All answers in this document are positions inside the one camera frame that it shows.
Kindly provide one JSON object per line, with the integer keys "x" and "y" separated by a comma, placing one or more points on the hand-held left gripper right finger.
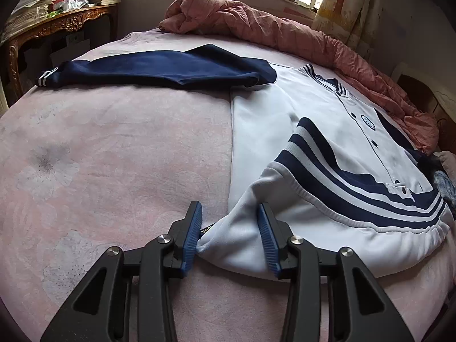
{"x": 267, "y": 242}

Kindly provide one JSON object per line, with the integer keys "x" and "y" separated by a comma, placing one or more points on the patterned curtain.
{"x": 349, "y": 10}

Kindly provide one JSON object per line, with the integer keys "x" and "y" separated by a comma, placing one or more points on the dark cloth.
{"x": 429, "y": 164}

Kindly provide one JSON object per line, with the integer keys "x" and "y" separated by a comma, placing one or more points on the white and navy jacket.
{"x": 320, "y": 114}

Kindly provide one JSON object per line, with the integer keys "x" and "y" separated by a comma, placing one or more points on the pink quilt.
{"x": 285, "y": 32}

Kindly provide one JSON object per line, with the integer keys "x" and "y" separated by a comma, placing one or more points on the pink pillow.
{"x": 449, "y": 158}

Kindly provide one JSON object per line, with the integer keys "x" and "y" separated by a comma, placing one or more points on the light blue cloth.
{"x": 445, "y": 185}

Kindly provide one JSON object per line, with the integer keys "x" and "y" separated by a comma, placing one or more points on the cardboard box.
{"x": 69, "y": 51}

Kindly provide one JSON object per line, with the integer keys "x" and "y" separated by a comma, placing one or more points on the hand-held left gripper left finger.
{"x": 192, "y": 231}

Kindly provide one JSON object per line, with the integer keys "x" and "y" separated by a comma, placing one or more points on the stack of papers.
{"x": 25, "y": 10}

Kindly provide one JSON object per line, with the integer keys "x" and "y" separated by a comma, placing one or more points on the clear plastic bag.
{"x": 73, "y": 4}

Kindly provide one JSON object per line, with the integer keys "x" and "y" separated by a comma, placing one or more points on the ornate wooden table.
{"x": 71, "y": 21}

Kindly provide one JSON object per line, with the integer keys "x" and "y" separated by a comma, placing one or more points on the wooden headboard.
{"x": 424, "y": 89}

